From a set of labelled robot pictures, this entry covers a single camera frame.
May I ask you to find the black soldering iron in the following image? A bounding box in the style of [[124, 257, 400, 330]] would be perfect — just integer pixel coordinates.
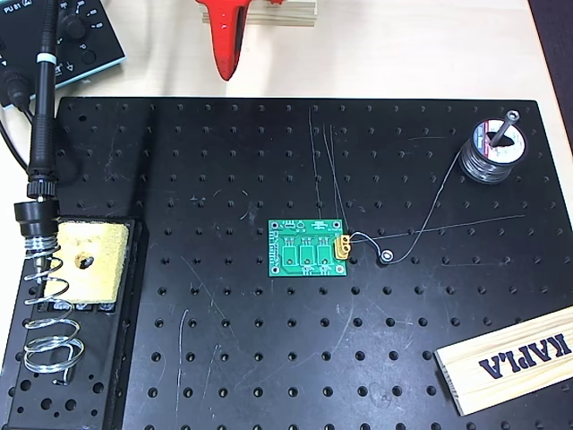
[[25, 0, 62, 288]]

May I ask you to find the wooden plank stack under arm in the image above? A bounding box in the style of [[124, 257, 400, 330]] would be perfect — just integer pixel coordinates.
[[198, 0, 320, 29]]

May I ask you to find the teal Weller soldering station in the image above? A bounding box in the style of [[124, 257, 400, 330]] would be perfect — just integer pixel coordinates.
[[0, 0, 128, 108]]

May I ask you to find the green circuit board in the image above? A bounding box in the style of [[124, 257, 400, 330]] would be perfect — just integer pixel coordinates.
[[267, 218, 349, 278]]

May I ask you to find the black soldering stand base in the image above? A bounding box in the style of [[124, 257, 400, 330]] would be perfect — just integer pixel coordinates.
[[0, 217, 144, 430]]

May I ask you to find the yellow power connector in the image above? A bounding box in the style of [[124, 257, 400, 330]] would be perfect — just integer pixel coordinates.
[[333, 233, 355, 261]]

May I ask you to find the yellow cleaning sponge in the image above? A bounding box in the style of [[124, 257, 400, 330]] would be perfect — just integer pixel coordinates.
[[48, 222, 131, 305]]

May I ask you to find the metal spiral iron holder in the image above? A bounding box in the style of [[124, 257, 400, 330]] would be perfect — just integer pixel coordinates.
[[13, 201, 86, 387]]

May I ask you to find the black perforated breadboard plate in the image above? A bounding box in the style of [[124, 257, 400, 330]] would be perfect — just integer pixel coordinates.
[[0, 97, 573, 430]]

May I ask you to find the wooden plank with Kapla print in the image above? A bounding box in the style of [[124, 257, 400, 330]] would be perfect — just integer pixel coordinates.
[[433, 306, 573, 417]]

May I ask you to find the loose solder wire strand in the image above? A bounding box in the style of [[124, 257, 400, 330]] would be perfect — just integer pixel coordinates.
[[347, 151, 465, 265]]

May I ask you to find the metal spool post bolt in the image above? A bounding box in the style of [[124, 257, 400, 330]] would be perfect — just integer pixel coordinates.
[[490, 109, 521, 149]]

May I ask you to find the solder wire spool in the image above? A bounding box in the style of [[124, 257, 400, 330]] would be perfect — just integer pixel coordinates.
[[458, 116, 529, 185]]

